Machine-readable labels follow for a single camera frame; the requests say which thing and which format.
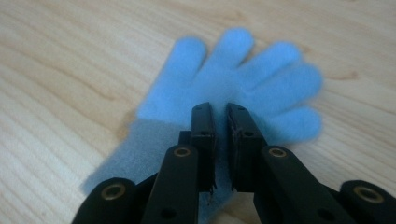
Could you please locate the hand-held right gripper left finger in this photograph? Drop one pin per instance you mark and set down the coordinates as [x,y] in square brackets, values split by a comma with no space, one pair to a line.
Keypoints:
[204,149]

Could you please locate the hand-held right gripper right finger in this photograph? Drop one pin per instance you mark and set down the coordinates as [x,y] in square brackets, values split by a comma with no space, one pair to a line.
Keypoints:
[244,149]

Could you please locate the blue glove with gray cuff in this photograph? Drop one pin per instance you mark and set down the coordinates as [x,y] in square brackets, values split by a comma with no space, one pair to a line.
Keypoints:
[218,81]

